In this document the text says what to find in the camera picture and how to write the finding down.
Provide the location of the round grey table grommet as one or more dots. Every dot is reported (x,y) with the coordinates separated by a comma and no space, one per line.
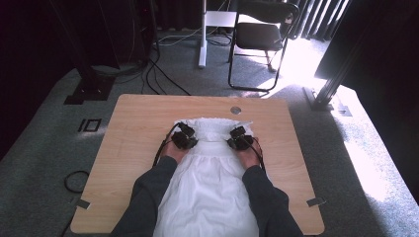
(235,110)

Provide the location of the person's right hand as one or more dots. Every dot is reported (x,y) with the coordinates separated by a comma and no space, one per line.
(250,158)

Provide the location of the black folding chair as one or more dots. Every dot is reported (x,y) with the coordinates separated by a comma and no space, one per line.
(258,36)

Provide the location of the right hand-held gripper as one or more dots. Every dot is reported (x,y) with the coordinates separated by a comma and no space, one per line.
(240,142)

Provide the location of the grey tape strip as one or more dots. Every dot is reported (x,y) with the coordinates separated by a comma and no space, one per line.
(315,201)
(83,204)

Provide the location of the black stand with base plate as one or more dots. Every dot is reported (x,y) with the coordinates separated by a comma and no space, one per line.
(90,90)

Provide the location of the rectangular floor outlet frame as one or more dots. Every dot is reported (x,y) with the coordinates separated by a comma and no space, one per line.
(81,125)

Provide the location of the person's left hand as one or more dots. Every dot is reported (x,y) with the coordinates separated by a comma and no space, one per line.
(174,154)

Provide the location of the pleated curtain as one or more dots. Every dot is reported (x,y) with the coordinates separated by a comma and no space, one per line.
(313,19)

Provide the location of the white tiered skirt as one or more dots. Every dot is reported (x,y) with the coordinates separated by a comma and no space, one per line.
(207,191)

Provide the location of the black aluminium post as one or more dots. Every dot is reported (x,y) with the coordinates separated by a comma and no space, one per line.
(329,87)

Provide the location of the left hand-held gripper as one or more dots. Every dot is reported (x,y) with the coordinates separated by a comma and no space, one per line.
(184,141)

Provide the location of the small metal floor plate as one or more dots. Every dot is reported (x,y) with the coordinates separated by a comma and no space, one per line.
(344,111)

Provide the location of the white desk leg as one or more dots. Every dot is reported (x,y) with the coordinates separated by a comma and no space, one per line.
(202,49)

